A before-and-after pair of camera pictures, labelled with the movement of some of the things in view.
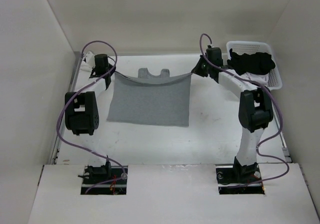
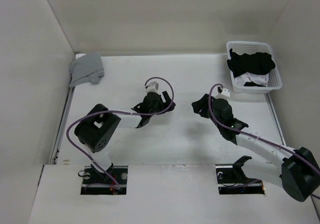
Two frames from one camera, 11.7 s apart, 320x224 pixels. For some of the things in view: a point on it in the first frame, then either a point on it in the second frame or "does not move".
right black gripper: x=196 y=70 -> x=201 y=104
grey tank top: x=162 y=99 -> x=86 y=68
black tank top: x=258 y=63 does not move
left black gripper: x=112 y=72 -> x=163 y=105
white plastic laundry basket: x=239 y=47 does not move
